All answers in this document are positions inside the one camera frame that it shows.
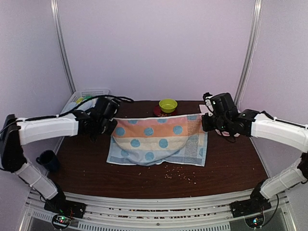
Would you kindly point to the light blue rolled towel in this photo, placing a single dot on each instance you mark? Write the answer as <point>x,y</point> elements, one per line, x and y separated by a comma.
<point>87,105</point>

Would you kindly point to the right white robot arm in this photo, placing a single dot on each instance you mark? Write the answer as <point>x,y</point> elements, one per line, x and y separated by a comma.
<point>261,125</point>

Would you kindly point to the pink towel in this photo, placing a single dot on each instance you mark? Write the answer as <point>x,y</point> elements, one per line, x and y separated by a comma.
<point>203,108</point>

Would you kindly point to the red floral plate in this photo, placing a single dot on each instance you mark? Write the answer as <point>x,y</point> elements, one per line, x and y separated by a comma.
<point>157,111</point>

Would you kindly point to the yellow rolled towel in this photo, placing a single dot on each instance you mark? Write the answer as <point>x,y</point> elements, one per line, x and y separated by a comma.
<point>79,100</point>

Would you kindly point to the right aluminium frame post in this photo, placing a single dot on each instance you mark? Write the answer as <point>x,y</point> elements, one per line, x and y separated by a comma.
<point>252,44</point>

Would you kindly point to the white plastic basket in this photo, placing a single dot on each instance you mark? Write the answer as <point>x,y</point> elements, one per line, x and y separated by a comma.
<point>92,92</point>

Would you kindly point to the dark blue mug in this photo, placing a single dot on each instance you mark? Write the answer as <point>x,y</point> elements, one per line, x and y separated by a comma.
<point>49,161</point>

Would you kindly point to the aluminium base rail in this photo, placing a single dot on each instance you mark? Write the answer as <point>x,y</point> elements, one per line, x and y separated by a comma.
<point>204,213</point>

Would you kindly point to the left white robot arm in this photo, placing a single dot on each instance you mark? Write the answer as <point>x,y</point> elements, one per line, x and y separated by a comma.
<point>17,132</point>

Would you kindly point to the green plastic bowl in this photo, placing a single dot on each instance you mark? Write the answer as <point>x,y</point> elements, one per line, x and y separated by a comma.
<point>168,105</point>

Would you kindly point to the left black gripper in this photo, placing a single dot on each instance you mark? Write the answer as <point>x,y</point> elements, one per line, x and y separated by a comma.
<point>109,131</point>

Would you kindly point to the blue polka dot towel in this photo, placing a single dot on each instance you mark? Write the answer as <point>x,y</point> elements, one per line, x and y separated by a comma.
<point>152,141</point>

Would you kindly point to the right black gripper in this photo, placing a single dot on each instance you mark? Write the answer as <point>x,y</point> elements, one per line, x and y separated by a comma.
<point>207,126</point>

